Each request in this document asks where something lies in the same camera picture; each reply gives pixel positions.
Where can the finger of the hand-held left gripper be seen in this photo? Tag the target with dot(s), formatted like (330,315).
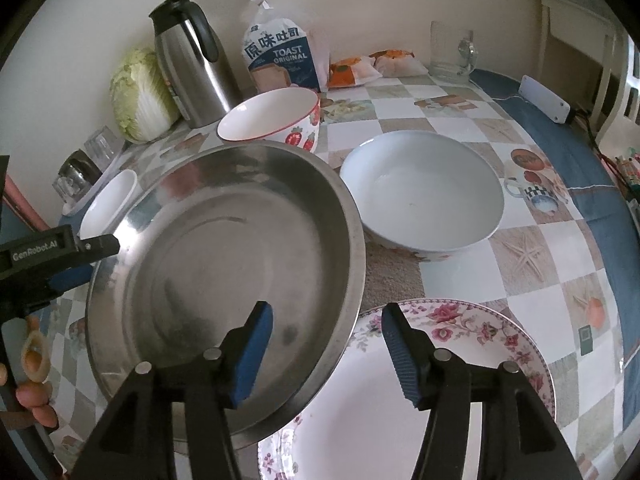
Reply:
(70,280)
(100,246)

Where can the orange snack packet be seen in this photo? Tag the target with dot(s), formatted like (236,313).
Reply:
(400,65)
(350,72)

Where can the floral rimmed plate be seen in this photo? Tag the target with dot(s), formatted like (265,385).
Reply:
(350,410)

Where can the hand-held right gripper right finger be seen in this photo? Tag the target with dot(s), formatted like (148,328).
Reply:
(400,360)

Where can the stainless steel thermos jug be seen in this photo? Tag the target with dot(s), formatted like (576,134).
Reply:
(195,70)

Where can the white wooden chair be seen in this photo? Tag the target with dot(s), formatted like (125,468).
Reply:
(625,95)

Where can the colourful small box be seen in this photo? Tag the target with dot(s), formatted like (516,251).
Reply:
(627,167)

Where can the white power strip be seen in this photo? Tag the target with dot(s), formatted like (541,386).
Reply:
(542,97)

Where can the napa cabbage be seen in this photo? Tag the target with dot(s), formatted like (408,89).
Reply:
(140,100)

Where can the bagged toast loaf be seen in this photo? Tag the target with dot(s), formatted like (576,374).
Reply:
(277,55)

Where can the clear drinking glass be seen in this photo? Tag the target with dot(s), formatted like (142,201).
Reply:
(102,145)
(75,177)

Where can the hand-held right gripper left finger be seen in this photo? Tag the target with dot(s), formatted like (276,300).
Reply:
(252,360)

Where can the small white square dish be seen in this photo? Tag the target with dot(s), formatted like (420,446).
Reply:
(107,205)

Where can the strawberry print bowl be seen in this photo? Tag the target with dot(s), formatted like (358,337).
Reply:
(265,120)

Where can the stainless steel basin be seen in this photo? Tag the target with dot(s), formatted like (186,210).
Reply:
(200,260)

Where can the white tray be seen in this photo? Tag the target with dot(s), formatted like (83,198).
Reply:
(107,172)

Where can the large white bowl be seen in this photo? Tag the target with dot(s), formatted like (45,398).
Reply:
(425,195)

